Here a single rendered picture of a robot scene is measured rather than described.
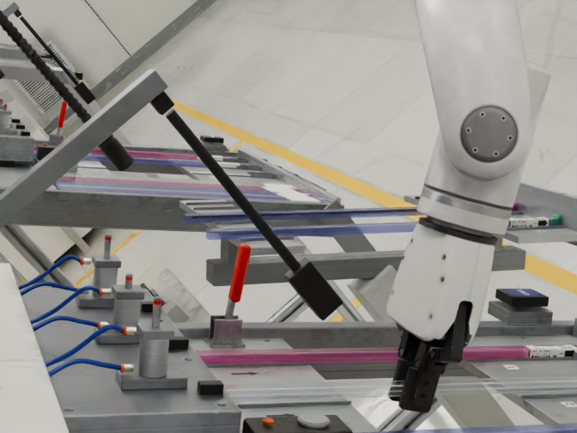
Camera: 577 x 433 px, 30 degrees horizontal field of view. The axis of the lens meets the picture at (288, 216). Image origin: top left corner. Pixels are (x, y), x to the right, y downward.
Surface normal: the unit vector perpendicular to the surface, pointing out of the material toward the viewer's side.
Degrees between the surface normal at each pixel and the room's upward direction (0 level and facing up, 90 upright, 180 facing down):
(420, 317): 35
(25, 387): 44
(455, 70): 56
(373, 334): 90
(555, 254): 0
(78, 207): 90
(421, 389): 90
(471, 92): 64
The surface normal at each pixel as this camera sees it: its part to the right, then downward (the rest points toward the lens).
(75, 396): 0.09, -0.98
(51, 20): 0.32, 0.20
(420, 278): -0.91, -0.20
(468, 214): -0.07, 0.10
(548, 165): -0.59, -0.73
